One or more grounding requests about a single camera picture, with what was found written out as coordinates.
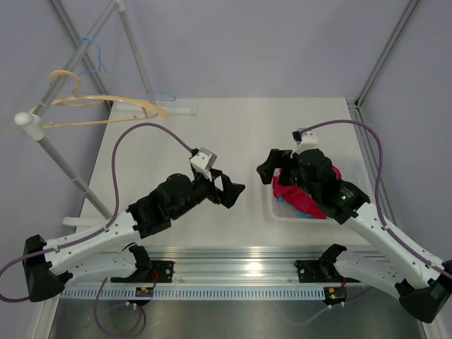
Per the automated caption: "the white slotted cable duct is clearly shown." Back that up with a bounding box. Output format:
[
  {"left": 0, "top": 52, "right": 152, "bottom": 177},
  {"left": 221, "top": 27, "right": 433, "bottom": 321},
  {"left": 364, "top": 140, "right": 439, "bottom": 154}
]
[{"left": 61, "top": 286, "right": 326, "bottom": 301}]

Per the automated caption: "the aluminium rail base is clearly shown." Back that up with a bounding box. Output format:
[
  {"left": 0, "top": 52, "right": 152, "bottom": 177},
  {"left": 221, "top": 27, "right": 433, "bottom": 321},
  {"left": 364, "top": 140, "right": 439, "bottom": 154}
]
[{"left": 63, "top": 246, "right": 417, "bottom": 287}]

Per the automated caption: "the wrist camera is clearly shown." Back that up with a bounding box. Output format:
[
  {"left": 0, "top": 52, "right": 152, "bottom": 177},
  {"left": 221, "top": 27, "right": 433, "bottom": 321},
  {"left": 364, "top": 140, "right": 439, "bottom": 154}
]
[
  {"left": 189, "top": 148, "right": 217, "bottom": 181},
  {"left": 291, "top": 129, "right": 318, "bottom": 157}
]

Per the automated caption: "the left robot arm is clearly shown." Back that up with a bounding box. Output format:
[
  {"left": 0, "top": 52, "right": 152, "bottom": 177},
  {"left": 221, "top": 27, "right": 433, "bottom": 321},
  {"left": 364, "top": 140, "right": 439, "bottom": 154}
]
[{"left": 23, "top": 170, "right": 245, "bottom": 302}]

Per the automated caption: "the blue wire hanger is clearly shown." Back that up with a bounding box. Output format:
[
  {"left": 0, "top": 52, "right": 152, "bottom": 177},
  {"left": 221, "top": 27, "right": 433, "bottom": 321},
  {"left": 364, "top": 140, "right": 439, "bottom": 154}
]
[{"left": 78, "top": 36, "right": 177, "bottom": 102}]

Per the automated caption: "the red t shirt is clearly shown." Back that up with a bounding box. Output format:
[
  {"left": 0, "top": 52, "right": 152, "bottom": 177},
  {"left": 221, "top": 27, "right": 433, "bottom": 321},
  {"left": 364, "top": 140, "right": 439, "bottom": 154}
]
[{"left": 268, "top": 169, "right": 332, "bottom": 222}]

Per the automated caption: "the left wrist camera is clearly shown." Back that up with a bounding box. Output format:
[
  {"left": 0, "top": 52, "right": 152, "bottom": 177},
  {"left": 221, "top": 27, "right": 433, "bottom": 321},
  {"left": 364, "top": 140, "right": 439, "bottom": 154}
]
[{"left": 189, "top": 148, "right": 217, "bottom": 181}]

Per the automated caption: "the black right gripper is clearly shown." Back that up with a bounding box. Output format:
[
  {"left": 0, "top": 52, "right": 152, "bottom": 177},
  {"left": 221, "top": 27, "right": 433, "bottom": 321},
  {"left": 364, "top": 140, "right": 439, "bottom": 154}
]
[{"left": 257, "top": 148, "right": 320, "bottom": 201}]

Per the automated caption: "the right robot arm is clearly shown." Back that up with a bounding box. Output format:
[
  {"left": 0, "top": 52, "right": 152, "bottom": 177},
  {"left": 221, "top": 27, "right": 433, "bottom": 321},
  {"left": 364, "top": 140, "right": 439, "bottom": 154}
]
[{"left": 256, "top": 149, "right": 451, "bottom": 323}]

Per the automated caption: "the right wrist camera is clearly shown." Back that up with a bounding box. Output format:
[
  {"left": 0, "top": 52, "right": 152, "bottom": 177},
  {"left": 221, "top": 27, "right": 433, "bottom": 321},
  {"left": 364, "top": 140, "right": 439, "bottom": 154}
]
[{"left": 291, "top": 129, "right": 318, "bottom": 157}]

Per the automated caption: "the beige plastic hanger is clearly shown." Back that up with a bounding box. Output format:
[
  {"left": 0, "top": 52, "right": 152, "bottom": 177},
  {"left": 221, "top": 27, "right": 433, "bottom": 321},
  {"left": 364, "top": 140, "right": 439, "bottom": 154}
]
[{"left": 28, "top": 69, "right": 170, "bottom": 130}]

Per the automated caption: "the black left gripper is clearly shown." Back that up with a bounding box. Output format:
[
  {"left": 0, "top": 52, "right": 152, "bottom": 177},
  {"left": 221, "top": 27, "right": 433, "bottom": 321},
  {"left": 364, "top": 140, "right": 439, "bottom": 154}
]
[{"left": 172, "top": 168, "right": 244, "bottom": 220}]

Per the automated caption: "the grey clothes rack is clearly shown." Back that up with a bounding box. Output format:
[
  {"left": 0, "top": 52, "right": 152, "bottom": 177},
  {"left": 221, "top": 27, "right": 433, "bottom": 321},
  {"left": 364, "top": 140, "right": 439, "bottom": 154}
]
[{"left": 14, "top": 1, "right": 197, "bottom": 219}]

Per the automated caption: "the teal t shirt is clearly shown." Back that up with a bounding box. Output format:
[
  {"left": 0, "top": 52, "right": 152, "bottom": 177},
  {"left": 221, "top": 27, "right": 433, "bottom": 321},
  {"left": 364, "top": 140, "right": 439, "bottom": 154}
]
[{"left": 275, "top": 198, "right": 314, "bottom": 219}]

